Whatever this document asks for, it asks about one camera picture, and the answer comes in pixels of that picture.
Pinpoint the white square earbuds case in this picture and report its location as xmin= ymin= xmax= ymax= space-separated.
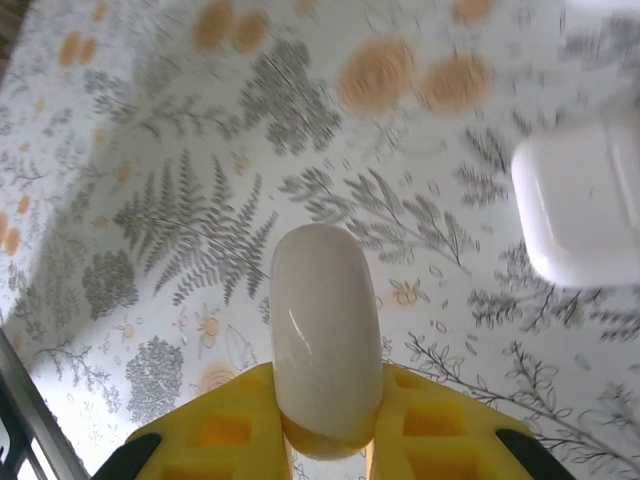
xmin=509 ymin=118 xmax=640 ymax=290

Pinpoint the white oval earbuds case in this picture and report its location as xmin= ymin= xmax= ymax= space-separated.
xmin=268 ymin=223 xmax=386 ymax=461

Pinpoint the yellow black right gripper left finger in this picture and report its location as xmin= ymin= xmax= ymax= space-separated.
xmin=99 ymin=362 xmax=295 ymax=480

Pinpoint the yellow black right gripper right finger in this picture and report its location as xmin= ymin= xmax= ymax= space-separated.
xmin=367 ymin=362 xmax=571 ymax=480

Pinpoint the aluminium mounting rail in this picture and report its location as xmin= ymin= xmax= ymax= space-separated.
xmin=0 ymin=327 xmax=94 ymax=480

